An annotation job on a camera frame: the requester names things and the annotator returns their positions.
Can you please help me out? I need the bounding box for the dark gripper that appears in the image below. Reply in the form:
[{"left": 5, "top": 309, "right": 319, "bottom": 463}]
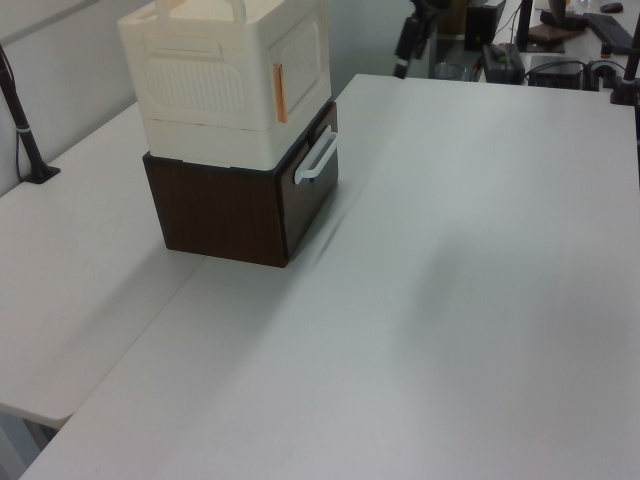
[{"left": 393, "top": 0, "right": 454, "bottom": 80}]

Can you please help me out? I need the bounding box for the cream cabinet door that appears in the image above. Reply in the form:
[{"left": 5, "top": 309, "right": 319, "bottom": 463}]
[{"left": 265, "top": 8, "right": 332, "bottom": 127}]

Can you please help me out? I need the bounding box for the cream plastic cabinet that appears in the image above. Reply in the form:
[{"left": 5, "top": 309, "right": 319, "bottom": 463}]
[{"left": 117, "top": 0, "right": 334, "bottom": 176}]

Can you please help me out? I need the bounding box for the clear glass cup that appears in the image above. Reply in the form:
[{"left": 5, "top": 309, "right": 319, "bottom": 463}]
[{"left": 433, "top": 63, "right": 472, "bottom": 81}]

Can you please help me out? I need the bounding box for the black computer box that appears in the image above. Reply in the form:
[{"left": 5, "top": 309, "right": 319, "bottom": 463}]
[{"left": 463, "top": 0, "right": 507, "bottom": 52}]

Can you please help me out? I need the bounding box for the dark device with green light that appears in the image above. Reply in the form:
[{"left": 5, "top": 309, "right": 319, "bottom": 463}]
[{"left": 480, "top": 43, "right": 525, "bottom": 84}]

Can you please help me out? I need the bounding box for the black monitor stand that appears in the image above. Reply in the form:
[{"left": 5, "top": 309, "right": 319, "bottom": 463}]
[{"left": 516, "top": 0, "right": 567, "bottom": 54}]

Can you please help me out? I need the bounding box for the brown wooden block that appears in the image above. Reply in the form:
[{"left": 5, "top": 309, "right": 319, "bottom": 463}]
[{"left": 528, "top": 9, "right": 590, "bottom": 44}]

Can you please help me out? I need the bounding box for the black electronics box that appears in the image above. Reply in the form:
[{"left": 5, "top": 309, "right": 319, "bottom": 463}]
[{"left": 527, "top": 59, "right": 587, "bottom": 90}]

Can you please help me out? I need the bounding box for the black keyboard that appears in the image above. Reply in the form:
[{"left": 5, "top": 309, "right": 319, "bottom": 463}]
[{"left": 581, "top": 12, "right": 635, "bottom": 55}]

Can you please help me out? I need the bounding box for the dark brown drawer front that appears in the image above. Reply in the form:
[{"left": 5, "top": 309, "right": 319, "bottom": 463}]
[{"left": 273, "top": 101, "right": 341, "bottom": 267}]

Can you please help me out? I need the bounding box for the dark brown drawer box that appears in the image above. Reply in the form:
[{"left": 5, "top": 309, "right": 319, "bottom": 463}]
[{"left": 141, "top": 101, "right": 341, "bottom": 268}]

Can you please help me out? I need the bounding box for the orange door handle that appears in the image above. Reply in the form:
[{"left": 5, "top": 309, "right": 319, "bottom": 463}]
[{"left": 271, "top": 63, "right": 291, "bottom": 125}]

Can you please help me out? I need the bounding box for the white drawer handle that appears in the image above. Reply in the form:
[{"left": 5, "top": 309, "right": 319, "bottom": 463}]
[{"left": 293, "top": 125, "right": 341, "bottom": 187}]

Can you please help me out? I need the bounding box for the black camera stand with clamp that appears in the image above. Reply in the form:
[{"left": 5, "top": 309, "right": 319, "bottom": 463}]
[{"left": 588, "top": 28, "right": 640, "bottom": 107}]

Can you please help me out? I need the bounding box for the black camera stand pole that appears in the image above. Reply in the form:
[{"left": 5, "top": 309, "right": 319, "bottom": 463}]
[{"left": 0, "top": 43, "right": 62, "bottom": 185}]

